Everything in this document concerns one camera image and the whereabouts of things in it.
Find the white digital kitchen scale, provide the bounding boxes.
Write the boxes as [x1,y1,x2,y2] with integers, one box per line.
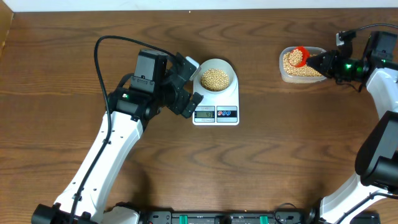
[193,81,240,126]

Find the orange measuring scoop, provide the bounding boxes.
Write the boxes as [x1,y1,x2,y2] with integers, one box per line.
[293,46,310,68]

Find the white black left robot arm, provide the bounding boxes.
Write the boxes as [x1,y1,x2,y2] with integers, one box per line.
[31,49,203,224]

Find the pile of soybeans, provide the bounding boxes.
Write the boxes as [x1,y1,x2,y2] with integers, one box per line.
[283,52,321,77]

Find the soybeans in orange scoop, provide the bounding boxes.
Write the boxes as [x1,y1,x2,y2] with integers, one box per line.
[289,49,303,67]

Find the soybeans in white bowl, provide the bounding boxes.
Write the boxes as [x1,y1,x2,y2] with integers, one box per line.
[200,68,229,91]

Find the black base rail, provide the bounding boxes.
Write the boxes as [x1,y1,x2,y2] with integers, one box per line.
[102,202,382,224]

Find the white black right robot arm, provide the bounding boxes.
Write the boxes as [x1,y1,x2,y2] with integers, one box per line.
[306,30,397,223]

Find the clear plastic container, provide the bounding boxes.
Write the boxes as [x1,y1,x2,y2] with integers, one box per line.
[279,47,326,83]

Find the white round bowl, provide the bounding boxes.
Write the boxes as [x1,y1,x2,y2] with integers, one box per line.
[193,58,238,94]

